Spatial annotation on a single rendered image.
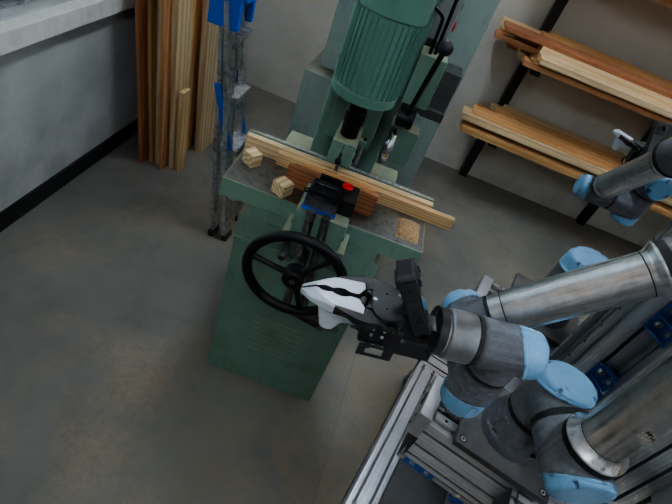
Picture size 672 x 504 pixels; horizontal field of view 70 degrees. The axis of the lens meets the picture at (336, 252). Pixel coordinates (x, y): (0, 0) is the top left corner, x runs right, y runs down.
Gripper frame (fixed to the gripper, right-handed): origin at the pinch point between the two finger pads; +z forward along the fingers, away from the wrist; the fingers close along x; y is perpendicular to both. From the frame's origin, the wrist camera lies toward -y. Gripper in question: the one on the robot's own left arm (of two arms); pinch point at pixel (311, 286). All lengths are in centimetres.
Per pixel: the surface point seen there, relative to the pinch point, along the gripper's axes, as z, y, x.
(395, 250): -25, 34, 60
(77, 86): 117, 63, 159
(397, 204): -24, 28, 75
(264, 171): 17, 29, 74
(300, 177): 7, 25, 70
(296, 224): 4, 29, 53
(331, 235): -5, 29, 52
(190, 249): 51, 115, 128
